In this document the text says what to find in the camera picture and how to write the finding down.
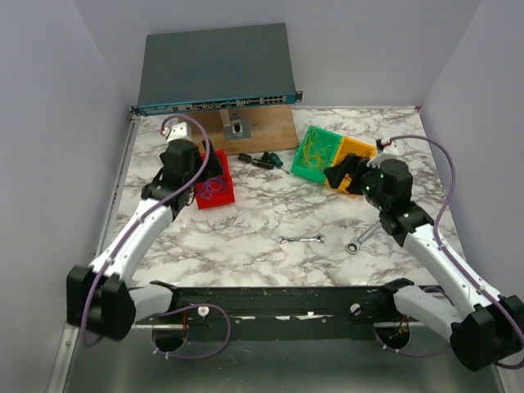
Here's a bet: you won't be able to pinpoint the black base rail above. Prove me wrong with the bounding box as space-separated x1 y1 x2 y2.
134 282 427 343

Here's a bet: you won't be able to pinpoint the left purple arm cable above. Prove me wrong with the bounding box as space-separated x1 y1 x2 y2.
79 115 233 361

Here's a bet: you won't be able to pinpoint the yellow plastic bin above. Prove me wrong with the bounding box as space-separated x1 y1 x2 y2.
324 137 377 195

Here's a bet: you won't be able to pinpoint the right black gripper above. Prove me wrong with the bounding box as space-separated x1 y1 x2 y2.
324 151 389 210

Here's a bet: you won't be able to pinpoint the wooden board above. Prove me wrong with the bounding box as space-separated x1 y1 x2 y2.
188 105 300 156

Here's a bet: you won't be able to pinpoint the black cylindrical bit holder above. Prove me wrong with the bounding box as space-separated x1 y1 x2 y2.
251 159 274 170

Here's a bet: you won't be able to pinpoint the blue purple wires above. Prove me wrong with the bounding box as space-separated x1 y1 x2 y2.
198 178 225 201

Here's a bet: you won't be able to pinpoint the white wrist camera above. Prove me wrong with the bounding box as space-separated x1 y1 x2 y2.
367 137 400 169
160 122 192 143

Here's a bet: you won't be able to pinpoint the green plastic bin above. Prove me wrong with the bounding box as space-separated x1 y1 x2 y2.
291 125 342 184

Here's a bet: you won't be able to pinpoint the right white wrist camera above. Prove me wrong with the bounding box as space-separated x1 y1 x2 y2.
367 137 400 169

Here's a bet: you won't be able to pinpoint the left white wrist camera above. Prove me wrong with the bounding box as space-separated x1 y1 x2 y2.
160 122 192 143

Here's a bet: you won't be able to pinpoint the ratchet wrench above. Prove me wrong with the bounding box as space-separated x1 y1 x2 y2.
346 221 382 255

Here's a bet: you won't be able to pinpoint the grey network switch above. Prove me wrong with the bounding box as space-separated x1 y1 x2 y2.
133 23 303 116

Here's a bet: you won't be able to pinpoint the grey metal bracket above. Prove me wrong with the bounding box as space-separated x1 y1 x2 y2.
219 110 251 141

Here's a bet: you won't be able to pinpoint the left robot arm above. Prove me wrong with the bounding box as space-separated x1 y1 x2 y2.
66 138 223 341

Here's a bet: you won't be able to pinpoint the black metal socket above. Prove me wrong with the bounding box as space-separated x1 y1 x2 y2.
238 153 252 163

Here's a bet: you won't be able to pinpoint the small open-end wrench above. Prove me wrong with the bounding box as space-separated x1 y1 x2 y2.
277 234 325 244

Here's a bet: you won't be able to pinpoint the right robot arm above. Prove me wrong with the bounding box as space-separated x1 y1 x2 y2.
323 154 523 371

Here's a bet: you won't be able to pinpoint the green handled screwdriver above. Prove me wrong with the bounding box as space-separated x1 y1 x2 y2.
262 151 290 174

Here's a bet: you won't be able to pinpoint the red plastic bin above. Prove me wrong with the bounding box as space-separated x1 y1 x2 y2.
196 150 235 210

